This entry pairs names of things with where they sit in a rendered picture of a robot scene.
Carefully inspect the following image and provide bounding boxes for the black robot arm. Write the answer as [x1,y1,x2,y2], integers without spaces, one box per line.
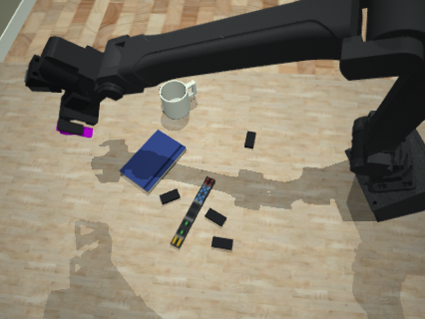
[24,0,425,192]

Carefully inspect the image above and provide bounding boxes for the pale grey mug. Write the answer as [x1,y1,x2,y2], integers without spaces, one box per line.
[160,81,197,120]

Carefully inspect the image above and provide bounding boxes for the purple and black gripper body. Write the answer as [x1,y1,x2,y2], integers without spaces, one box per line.
[57,81,103,136]

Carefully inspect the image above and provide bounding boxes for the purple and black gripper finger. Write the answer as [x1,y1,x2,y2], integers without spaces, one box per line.
[57,127,93,138]

